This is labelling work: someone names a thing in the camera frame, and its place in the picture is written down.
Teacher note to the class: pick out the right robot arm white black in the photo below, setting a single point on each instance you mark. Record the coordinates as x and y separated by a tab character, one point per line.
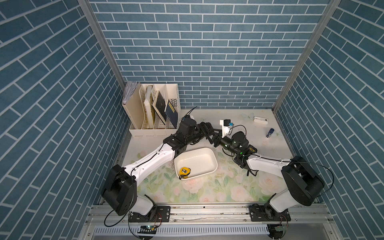
302	183

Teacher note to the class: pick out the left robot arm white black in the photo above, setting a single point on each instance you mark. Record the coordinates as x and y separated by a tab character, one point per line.
120	187

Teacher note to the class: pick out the left corner aluminium post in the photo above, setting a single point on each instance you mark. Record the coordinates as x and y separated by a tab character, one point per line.
99	35

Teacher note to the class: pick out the white stapler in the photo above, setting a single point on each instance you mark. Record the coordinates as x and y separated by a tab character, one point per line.
260	120

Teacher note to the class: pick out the white yellow book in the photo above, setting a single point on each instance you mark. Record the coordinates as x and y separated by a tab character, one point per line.
150	112

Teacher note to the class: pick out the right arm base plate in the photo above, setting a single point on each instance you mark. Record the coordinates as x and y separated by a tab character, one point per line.
265	213

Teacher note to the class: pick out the dark blue book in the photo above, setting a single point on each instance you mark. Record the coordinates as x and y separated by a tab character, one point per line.
172	114

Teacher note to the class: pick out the beige desktop file organizer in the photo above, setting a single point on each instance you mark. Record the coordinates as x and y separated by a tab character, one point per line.
137	114

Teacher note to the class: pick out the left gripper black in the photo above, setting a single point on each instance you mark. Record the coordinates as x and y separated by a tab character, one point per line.
205	131

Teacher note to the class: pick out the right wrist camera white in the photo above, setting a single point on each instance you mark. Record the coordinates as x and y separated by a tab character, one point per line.
226	125

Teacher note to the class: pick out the right corner aluminium post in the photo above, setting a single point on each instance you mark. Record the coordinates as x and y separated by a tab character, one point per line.
318	30

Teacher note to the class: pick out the paper stack in organizer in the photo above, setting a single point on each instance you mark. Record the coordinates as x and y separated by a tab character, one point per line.
129	91

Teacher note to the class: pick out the black book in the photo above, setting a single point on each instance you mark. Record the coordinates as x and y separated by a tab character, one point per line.
159	106

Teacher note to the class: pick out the aluminium mounting rail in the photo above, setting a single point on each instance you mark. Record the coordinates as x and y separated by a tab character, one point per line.
235	213

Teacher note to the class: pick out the white ventilated cable duct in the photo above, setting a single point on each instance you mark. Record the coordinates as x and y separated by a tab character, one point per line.
183	230

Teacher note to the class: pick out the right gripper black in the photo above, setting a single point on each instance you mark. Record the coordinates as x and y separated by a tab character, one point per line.
218	140

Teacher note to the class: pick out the white plastic storage box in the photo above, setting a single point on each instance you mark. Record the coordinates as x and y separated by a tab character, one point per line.
201	162

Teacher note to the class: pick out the corner aluminium post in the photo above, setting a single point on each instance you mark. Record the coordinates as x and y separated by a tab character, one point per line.
99	35
318	30

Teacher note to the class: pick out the black yellow tape measure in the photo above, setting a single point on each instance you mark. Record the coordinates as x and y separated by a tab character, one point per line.
251	150

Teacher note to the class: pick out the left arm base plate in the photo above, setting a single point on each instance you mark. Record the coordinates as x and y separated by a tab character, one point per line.
150	214

